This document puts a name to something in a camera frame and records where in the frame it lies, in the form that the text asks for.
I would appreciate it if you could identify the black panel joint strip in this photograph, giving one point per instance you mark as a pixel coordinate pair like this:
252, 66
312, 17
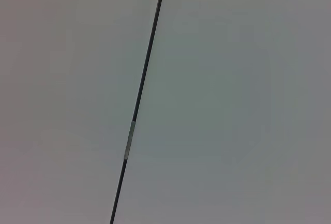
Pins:
147, 53

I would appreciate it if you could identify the grey clip on strip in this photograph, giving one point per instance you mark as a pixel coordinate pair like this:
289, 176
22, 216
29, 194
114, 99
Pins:
129, 140

